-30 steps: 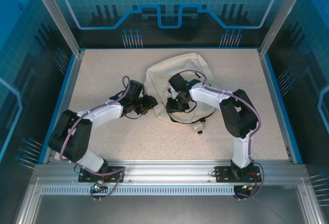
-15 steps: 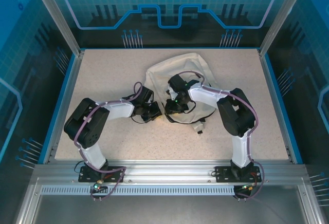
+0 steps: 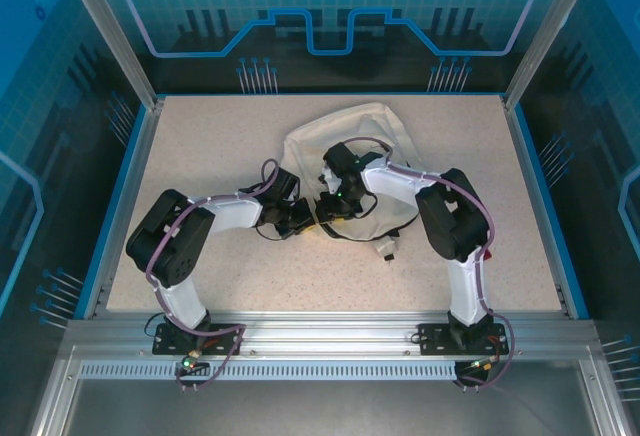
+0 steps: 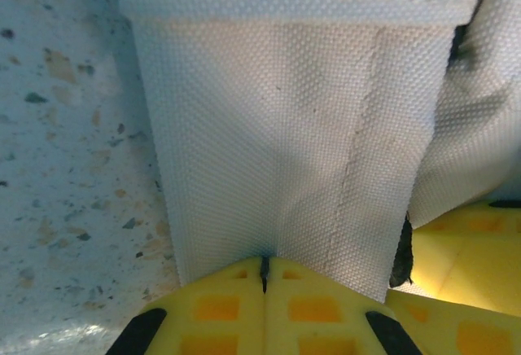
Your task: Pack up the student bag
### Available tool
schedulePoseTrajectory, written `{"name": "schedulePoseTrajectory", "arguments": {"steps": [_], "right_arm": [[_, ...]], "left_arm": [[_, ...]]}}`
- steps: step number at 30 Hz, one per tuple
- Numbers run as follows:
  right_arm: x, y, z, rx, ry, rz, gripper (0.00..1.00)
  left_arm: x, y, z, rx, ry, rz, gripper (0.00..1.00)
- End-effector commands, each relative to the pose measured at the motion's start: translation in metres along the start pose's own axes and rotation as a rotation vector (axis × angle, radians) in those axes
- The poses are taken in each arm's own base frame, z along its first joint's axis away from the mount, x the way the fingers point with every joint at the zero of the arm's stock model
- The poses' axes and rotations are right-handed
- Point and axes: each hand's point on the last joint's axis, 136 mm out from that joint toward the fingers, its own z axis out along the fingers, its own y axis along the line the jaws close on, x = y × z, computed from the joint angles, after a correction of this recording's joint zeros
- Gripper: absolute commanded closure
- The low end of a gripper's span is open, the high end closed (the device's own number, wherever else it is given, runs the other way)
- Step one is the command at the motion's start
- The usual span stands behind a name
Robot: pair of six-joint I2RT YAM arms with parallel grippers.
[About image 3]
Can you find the cream canvas backpack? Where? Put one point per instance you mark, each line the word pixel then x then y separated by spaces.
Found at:
pixel 380 126

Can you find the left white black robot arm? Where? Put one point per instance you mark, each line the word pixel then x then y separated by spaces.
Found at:
pixel 230 213

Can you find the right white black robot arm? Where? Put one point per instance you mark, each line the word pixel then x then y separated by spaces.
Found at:
pixel 400 183

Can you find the blue table edge strip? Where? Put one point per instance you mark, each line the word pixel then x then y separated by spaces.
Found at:
pixel 118 206
pixel 546 206
pixel 400 94

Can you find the red flat card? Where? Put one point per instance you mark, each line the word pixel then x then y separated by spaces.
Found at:
pixel 487 256

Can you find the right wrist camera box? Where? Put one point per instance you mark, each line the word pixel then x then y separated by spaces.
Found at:
pixel 327 180

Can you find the aluminium mounting rail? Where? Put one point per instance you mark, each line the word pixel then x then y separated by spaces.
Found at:
pixel 325 331

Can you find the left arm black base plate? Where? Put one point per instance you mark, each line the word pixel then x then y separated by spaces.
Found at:
pixel 227 345

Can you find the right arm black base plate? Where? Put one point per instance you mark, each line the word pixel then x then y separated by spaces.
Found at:
pixel 431 340

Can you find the aluminium side rail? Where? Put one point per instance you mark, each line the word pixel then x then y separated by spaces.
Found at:
pixel 527 181
pixel 136 181

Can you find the aluminium frame post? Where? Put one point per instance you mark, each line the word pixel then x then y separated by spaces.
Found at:
pixel 545 36
pixel 115 41

